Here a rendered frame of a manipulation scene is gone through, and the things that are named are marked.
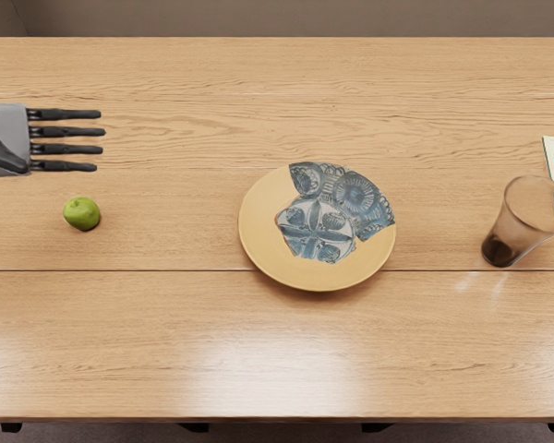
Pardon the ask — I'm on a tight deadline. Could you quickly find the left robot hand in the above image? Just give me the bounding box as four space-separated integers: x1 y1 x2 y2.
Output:
0 102 107 180

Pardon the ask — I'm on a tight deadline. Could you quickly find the clear drinking glass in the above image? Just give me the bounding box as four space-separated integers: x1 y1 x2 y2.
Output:
481 174 554 269

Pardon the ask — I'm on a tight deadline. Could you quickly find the green apple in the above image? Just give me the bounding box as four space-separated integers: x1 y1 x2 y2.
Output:
63 196 102 233

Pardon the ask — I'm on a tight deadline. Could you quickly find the yellow plate with blue pattern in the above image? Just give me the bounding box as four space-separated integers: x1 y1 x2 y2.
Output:
237 161 397 293

